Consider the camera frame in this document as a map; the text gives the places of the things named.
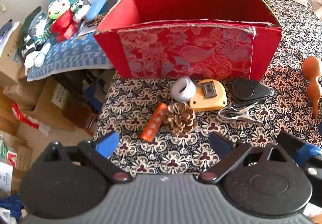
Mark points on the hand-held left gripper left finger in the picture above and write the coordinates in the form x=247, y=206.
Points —
x=107, y=144

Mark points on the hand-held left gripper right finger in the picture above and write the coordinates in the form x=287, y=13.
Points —
x=221, y=144

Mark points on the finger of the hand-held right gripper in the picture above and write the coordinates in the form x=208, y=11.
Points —
x=305, y=152

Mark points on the metal spring clip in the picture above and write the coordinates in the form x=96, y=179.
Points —
x=245, y=116

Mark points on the yellow tape measure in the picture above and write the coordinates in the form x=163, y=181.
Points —
x=210, y=103

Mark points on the large pine cone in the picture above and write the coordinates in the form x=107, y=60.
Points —
x=179, y=118

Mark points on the orange patterned tube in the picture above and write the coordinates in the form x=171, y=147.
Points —
x=153, y=123

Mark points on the black teardrop tape measure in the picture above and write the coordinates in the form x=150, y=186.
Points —
x=242, y=89

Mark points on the clear tape roll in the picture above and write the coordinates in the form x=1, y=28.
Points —
x=189, y=94

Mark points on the red brocade cardboard box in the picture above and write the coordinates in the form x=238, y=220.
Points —
x=181, y=50

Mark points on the blue plastic bin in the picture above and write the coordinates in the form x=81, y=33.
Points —
x=95, y=95

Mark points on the brown cardboard box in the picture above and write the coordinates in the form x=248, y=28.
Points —
x=57, y=103

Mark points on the brown wooden gourd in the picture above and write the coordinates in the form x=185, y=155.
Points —
x=312, y=68

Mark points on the red and white package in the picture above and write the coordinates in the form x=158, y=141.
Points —
x=25, y=116

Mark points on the blue floral cloth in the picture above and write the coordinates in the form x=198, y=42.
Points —
x=70, y=55

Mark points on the red packet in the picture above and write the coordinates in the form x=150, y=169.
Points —
x=66, y=36

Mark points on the white paper sheet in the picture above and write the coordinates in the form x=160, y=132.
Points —
x=86, y=30

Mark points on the large cardboard box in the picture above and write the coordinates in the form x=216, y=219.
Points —
x=10, y=58

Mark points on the panda plush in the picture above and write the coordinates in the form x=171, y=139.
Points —
x=79, y=10

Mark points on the blue glasses case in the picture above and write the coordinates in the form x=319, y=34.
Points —
x=95, y=7

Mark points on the green frog plush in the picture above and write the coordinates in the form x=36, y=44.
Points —
x=59, y=9

